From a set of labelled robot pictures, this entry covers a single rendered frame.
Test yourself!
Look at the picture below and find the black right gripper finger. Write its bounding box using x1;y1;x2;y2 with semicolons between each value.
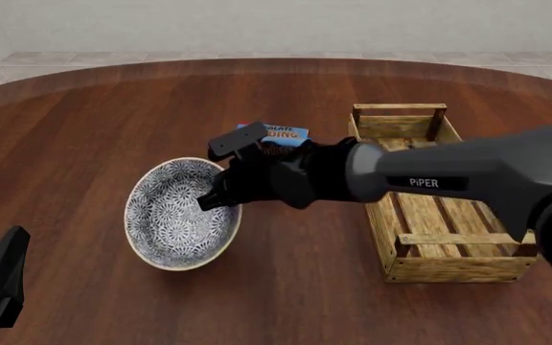
196;178;240;213

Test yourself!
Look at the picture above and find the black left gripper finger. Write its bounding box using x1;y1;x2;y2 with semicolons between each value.
0;224;32;307

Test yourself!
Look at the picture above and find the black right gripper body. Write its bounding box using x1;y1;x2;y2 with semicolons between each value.
214;156;288;207

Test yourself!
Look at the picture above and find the patterned black and white bowl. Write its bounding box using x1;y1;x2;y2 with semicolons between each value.
123;155;243;272

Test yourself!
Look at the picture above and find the wooden slat tray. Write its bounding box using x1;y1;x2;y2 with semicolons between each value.
347;103;539;285

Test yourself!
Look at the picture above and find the small flat plate on stalk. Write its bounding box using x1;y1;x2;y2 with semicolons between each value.
207;121;266;164

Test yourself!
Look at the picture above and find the blue chocolate pudding box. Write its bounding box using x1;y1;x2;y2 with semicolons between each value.
236;121;313;156

